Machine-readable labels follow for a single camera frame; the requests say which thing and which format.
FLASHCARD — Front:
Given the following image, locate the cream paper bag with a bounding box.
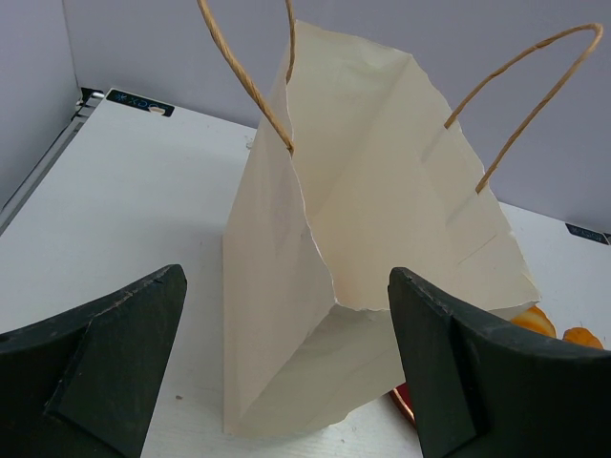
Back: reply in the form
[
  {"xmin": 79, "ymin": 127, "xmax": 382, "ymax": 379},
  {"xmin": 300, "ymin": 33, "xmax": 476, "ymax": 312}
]
[{"xmin": 196, "ymin": 0, "xmax": 605, "ymax": 436}]

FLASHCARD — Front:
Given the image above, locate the orange loaf bread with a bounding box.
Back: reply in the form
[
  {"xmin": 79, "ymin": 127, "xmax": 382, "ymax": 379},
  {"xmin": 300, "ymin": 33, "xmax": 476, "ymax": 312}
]
[{"xmin": 562, "ymin": 327, "xmax": 603, "ymax": 349}]

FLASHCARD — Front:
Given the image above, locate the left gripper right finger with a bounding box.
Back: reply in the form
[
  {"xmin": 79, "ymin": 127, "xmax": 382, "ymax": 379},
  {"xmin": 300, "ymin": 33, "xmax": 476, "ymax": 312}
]
[{"xmin": 388, "ymin": 267, "xmax": 610, "ymax": 457}]

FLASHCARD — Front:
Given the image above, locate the aluminium frame rail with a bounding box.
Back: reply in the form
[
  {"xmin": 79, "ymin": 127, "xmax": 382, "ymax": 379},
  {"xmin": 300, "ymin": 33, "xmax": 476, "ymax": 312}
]
[{"xmin": 0, "ymin": 88, "xmax": 105, "ymax": 234}]

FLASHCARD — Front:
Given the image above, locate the croissant bread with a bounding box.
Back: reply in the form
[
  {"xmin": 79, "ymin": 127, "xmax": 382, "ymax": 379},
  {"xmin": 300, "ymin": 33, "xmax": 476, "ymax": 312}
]
[{"xmin": 511, "ymin": 305, "xmax": 557, "ymax": 339}]

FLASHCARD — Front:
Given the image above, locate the dark red round plate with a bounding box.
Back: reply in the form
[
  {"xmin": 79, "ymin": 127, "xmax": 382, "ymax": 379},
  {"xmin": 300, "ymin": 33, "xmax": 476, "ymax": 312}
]
[{"xmin": 389, "ymin": 383, "xmax": 415, "ymax": 427}]

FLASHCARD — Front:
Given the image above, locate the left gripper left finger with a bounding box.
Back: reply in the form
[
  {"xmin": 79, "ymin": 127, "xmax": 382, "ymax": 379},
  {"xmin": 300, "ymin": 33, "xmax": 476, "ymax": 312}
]
[{"xmin": 1, "ymin": 264, "xmax": 187, "ymax": 457}]

